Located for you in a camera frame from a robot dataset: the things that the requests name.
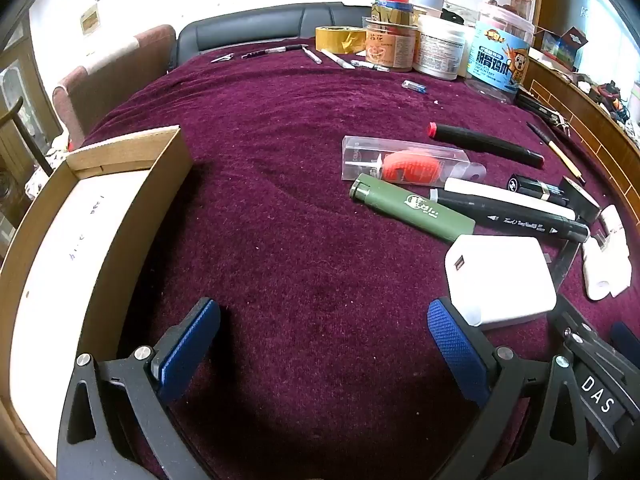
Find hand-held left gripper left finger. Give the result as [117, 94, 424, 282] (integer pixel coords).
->
[57, 297, 221, 480]

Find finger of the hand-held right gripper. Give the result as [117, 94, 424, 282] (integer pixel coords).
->
[612, 320, 640, 356]
[552, 293, 627, 377]

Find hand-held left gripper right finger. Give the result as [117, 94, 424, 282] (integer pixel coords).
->
[427, 298, 592, 480]

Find white dropper bottle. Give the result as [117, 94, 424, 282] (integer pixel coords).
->
[582, 235, 634, 302]

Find black marker white print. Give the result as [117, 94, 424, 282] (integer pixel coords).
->
[434, 194, 591, 244]

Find green metal lighter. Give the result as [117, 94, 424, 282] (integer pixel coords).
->
[349, 173, 476, 244]

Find black lipstick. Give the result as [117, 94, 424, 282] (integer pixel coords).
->
[508, 173, 571, 206]

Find shallow cardboard box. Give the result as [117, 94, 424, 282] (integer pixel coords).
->
[0, 125, 195, 480]

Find white tube pen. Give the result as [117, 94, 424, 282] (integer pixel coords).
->
[443, 177, 577, 221]

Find orange item clear package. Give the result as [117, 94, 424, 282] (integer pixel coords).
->
[341, 135, 489, 184]

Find black marker red end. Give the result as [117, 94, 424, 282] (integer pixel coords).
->
[426, 122, 546, 169]

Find maroon tablecloth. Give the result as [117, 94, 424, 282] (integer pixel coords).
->
[82, 47, 640, 480]

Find yellow black pen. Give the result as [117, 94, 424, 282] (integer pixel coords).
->
[527, 122, 586, 186]

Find brick-pattern wooden sideboard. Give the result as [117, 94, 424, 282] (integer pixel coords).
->
[519, 54, 640, 202]

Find black silver hand tool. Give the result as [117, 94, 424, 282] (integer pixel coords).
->
[514, 87, 574, 136]

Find patterned blanket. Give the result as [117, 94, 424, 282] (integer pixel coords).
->
[24, 134, 72, 197]

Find dark wooden chair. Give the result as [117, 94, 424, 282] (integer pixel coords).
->
[0, 94, 54, 178]

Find brown armchair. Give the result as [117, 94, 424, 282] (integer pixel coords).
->
[52, 24, 177, 150]

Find colourful cardboard box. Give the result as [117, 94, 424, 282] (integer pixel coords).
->
[537, 27, 586, 72]

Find clear jar blue cartoon label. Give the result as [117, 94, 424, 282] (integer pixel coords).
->
[464, 0, 536, 104]

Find white plastic tub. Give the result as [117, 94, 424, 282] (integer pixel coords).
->
[412, 14, 474, 81]

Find dark pen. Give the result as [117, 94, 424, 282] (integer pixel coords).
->
[241, 44, 307, 60]

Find amber jar orange label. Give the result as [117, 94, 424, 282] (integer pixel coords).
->
[362, 17, 419, 74]

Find black leather sofa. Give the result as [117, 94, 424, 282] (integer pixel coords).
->
[177, 2, 372, 69]

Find wooden glass-panel doors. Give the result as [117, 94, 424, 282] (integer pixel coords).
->
[0, 10, 57, 261]

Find yellow tape roll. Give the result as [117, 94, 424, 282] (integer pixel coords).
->
[315, 24, 369, 56]

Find red lid jar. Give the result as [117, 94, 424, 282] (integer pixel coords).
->
[372, 0, 414, 26]

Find grey lid jar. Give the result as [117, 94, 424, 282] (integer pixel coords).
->
[409, 0, 446, 19]

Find small gold wall plaque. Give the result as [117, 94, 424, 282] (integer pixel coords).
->
[79, 3, 101, 36]

